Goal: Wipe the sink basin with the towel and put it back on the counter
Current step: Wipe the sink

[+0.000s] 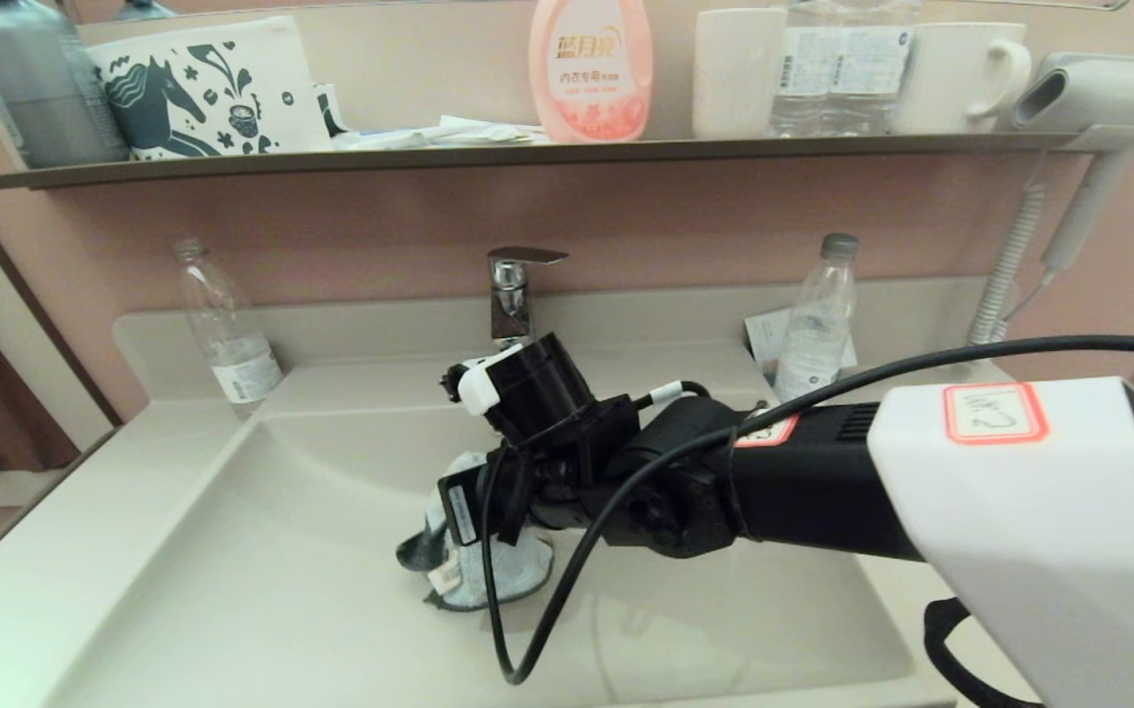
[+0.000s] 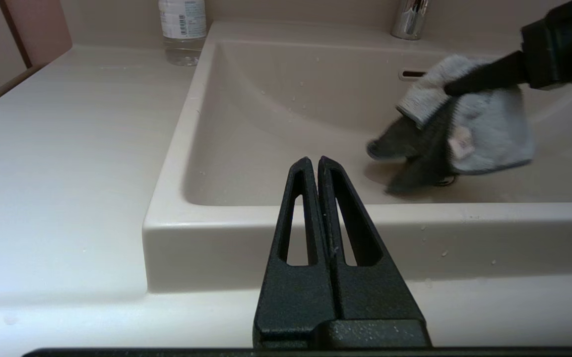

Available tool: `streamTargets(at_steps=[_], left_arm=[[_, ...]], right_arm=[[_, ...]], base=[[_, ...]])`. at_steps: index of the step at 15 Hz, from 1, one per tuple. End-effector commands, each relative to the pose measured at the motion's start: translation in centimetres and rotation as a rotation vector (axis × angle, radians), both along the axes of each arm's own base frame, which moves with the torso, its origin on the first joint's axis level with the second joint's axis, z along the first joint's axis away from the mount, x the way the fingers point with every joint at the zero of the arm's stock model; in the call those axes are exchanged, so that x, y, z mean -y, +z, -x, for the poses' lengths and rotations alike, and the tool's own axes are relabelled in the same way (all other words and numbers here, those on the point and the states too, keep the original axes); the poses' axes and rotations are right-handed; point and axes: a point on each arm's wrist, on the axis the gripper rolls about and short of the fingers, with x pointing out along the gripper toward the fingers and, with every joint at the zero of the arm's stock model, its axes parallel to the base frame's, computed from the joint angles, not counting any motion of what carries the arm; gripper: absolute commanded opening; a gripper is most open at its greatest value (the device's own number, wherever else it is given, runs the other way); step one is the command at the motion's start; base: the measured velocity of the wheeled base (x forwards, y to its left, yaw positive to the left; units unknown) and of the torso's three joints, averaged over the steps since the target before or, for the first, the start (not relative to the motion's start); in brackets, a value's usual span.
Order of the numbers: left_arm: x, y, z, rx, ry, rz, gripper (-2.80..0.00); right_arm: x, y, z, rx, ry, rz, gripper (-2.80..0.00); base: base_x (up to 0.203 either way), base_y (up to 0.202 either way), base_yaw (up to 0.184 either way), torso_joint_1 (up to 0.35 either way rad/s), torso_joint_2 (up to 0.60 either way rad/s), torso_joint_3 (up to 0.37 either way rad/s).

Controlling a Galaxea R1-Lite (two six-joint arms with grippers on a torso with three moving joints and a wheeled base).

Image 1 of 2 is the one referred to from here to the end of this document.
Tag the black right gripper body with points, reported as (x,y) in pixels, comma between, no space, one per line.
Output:
(566,472)

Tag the grey fluffy microfiber cloth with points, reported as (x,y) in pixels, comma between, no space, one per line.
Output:
(488,580)

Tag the chrome basin faucet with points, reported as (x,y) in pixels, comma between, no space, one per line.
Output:
(512,295)

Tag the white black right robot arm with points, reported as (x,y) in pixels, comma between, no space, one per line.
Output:
(1019,511)

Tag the white ceramic sink basin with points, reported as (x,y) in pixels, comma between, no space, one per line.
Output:
(232,570)

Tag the white paper card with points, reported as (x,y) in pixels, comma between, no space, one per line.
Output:
(761,339)

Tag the clear bottle with grey cap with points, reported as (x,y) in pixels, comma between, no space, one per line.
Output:
(814,334)

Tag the clear uncapped water bottle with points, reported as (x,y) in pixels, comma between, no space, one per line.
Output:
(232,344)

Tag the white plastic packets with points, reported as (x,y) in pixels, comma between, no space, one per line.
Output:
(429,135)

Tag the pink detergent bottle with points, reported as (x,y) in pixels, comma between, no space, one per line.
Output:
(590,69)

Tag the clear bottle with white label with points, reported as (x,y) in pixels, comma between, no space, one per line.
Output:
(869,69)

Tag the white horse print pouch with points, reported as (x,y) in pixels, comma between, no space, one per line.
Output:
(203,93)

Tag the grey metal bottle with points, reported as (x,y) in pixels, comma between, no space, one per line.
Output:
(40,88)

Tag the long grey wall shelf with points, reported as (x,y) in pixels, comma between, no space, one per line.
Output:
(724,149)

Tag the wall mirror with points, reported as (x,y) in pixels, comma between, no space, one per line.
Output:
(409,59)

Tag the white wall hair dryer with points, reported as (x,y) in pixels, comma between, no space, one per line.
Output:
(1107,93)

